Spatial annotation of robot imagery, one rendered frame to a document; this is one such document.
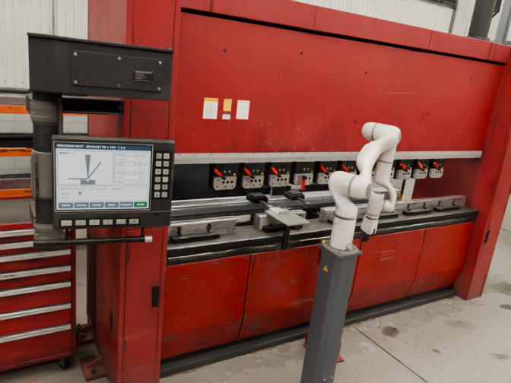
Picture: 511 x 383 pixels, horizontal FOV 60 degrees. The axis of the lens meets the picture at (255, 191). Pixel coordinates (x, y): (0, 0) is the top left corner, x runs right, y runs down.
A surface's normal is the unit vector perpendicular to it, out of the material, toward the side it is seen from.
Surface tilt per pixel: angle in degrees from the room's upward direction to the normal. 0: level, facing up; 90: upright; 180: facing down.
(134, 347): 90
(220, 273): 90
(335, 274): 90
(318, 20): 90
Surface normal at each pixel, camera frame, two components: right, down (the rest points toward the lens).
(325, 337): -0.22, 0.25
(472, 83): 0.51, 0.29
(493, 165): -0.85, 0.05
